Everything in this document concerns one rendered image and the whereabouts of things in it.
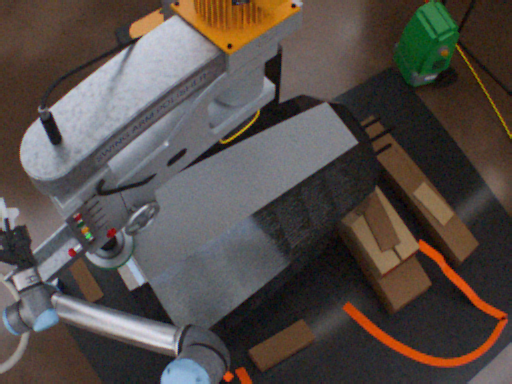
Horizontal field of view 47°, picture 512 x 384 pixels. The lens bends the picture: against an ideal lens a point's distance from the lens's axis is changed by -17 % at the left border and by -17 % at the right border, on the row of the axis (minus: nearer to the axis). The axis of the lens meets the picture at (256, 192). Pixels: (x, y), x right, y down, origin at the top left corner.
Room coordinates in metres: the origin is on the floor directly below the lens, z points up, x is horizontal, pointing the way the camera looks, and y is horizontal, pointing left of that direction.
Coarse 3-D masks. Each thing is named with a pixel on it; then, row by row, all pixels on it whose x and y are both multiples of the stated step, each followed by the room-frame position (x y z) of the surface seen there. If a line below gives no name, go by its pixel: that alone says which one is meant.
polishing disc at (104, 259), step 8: (120, 232) 0.86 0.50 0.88; (120, 240) 0.83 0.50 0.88; (128, 240) 0.83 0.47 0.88; (120, 248) 0.80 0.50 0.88; (128, 248) 0.80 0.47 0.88; (88, 256) 0.75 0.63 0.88; (96, 256) 0.76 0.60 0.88; (104, 256) 0.76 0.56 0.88; (112, 256) 0.76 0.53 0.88; (120, 256) 0.76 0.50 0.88; (128, 256) 0.77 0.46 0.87; (96, 264) 0.72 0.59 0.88; (104, 264) 0.73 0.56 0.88; (112, 264) 0.73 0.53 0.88; (120, 264) 0.73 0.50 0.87
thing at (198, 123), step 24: (240, 72) 1.16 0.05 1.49; (192, 96) 1.06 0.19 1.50; (216, 96) 1.09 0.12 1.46; (264, 96) 1.23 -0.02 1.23; (168, 120) 1.02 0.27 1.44; (192, 120) 1.03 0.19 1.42; (216, 120) 1.13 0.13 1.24; (240, 120) 1.16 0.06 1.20; (144, 144) 0.96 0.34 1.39; (168, 144) 0.96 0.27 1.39; (192, 144) 1.02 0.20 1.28; (120, 168) 0.88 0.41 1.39; (144, 168) 0.89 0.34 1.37; (168, 168) 0.95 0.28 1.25; (120, 192) 0.82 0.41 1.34; (144, 192) 0.87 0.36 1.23
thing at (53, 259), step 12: (60, 228) 0.77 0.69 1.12; (48, 240) 0.72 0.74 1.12; (60, 240) 0.74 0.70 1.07; (72, 240) 0.75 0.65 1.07; (36, 252) 0.67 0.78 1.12; (48, 252) 0.69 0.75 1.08; (60, 252) 0.70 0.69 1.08; (84, 252) 0.70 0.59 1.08; (48, 264) 0.65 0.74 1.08; (60, 264) 0.64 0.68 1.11; (72, 264) 0.66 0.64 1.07; (12, 276) 0.57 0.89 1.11; (48, 276) 0.59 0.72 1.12
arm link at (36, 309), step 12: (24, 288) 0.39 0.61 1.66; (36, 288) 0.40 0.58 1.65; (24, 300) 0.36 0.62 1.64; (36, 300) 0.37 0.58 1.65; (48, 300) 0.38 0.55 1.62; (24, 312) 0.33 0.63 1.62; (36, 312) 0.33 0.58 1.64; (48, 312) 0.34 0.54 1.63; (36, 324) 0.30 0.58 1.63; (48, 324) 0.31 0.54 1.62
